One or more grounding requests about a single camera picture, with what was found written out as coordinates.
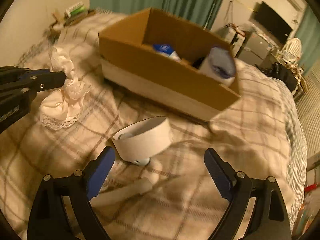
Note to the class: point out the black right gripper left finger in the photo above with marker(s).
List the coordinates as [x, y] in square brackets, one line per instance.
[48, 218]

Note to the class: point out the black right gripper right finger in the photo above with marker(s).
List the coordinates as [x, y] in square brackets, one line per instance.
[269, 218]

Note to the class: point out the white lace cloth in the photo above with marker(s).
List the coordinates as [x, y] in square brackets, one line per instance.
[63, 107]

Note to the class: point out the white tube stick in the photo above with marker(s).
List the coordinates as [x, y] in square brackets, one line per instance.
[139, 187]

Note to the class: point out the white tape roll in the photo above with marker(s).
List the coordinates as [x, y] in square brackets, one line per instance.
[140, 141]

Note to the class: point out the brown cardboard box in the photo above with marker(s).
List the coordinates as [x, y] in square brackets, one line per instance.
[128, 59]

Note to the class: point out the blue tissue pack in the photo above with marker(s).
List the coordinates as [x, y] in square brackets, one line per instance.
[166, 50]

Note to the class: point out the green white packet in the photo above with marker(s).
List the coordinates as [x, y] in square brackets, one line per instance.
[75, 9]

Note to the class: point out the beige plaid blanket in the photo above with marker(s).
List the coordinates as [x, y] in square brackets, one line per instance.
[260, 135]

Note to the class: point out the grey mini fridge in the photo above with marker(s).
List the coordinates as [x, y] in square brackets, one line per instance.
[255, 48]

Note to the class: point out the round white vanity mirror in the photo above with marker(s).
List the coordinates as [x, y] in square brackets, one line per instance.
[292, 50]

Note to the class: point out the black wall television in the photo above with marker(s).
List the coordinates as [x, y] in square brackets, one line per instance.
[272, 22]

